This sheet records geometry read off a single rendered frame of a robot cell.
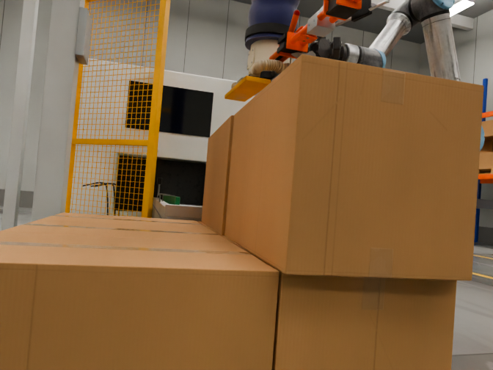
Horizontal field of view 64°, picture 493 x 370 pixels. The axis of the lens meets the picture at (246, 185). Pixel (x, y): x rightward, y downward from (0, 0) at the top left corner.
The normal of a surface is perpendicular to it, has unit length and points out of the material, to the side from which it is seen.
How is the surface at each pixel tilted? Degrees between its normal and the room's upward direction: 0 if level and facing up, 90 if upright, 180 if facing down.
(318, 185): 90
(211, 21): 90
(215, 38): 90
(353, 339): 90
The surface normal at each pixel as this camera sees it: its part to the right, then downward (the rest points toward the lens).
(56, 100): 0.25, -0.01
